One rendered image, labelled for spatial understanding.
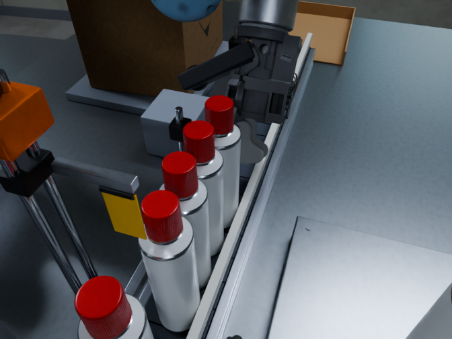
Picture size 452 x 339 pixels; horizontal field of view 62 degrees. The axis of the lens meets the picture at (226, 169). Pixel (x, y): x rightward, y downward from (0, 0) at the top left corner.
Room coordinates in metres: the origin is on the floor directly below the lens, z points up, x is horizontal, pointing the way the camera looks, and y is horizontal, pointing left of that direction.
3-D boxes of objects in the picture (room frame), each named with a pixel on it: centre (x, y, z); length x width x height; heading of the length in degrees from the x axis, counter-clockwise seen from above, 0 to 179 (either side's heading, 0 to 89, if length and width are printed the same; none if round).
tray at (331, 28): (1.08, -0.23, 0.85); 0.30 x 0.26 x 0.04; 162
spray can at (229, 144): (0.36, 0.01, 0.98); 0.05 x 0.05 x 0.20
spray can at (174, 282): (0.21, 0.06, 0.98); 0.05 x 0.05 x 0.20
